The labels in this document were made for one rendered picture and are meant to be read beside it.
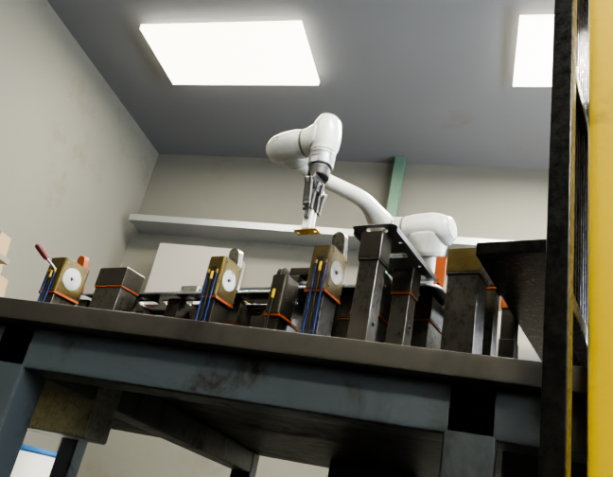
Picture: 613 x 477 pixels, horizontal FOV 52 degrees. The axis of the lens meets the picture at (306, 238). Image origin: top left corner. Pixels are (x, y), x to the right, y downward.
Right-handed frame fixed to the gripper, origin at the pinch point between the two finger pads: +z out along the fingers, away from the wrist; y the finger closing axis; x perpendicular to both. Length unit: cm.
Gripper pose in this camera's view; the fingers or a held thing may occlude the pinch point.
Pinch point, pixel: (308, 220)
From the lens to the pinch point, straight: 204.4
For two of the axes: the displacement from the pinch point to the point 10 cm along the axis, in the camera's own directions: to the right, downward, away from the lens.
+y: -4.5, -4.6, -7.7
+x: 8.8, -0.5, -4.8
